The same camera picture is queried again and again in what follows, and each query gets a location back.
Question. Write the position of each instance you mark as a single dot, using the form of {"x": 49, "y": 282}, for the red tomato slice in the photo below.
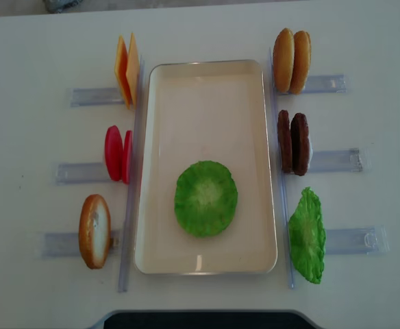
{"x": 127, "y": 157}
{"x": 113, "y": 151}

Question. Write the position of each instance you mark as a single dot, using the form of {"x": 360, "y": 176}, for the green lettuce leaf on tray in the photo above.
{"x": 205, "y": 199}

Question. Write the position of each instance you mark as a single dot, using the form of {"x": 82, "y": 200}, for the left brown meat patty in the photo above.
{"x": 285, "y": 142}

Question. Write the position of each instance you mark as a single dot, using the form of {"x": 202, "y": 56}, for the brown meat patty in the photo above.
{"x": 285, "y": 142}
{"x": 300, "y": 144}

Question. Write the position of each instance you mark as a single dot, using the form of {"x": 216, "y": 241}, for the right brown meat patty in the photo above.
{"x": 300, "y": 144}

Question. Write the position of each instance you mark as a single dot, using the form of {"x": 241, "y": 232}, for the right yellow cheese slice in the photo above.
{"x": 133, "y": 69}

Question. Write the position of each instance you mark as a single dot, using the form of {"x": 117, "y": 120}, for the white bread slice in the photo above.
{"x": 94, "y": 231}

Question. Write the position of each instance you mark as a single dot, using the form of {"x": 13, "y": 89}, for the green lettuce leaf in holder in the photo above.
{"x": 308, "y": 237}

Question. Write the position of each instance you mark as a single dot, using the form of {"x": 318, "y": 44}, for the clear holder under tomato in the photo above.
{"x": 80, "y": 173}

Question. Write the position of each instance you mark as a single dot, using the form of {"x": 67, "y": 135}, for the left orange cheese slice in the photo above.
{"x": 120, "y": 69}

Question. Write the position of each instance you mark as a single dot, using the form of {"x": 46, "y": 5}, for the clear holder under cheese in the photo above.
{"x": 94, "y": 96}

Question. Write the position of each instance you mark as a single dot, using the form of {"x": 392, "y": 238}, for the clear holder under patties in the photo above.
{"x": 347, "y": 160}

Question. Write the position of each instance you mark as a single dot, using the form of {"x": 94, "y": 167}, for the clear holder under bread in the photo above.
{"x": 57, "y": 245}

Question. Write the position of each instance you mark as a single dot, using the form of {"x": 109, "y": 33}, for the clear holder under lettuce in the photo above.
{"x": 369, "y": 240}

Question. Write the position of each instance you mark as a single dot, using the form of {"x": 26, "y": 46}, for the cream rectangular tray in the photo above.
{"x": 206, "y": 111}

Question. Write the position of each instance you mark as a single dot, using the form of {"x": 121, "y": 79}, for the left bun half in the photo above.
{"x": 283, "y": 60}

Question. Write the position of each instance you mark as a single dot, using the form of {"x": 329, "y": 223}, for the bun half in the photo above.
{"x": 283, "y": 60}
{"x": 302, "y": 61}

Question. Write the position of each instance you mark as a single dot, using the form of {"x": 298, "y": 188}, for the clear holder under buns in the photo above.
{"x": 325, "y": 84}

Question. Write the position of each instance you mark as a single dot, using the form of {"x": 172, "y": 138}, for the right bun half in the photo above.
{"x": 302, "y": 61}

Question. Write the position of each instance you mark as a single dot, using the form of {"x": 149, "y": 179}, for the black base at bottom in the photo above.
{"x": 204, "y": 319}

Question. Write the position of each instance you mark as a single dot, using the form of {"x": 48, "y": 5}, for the long clear left rail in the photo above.
{"x": 123, "y": 275}

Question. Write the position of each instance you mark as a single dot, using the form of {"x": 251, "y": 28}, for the long clear rail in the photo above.
{"x": 283, "y": 205}
{"x": 123, "y": 275}

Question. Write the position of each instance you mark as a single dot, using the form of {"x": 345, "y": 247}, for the long clear right rail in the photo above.
{"x": 283, "y": 205}

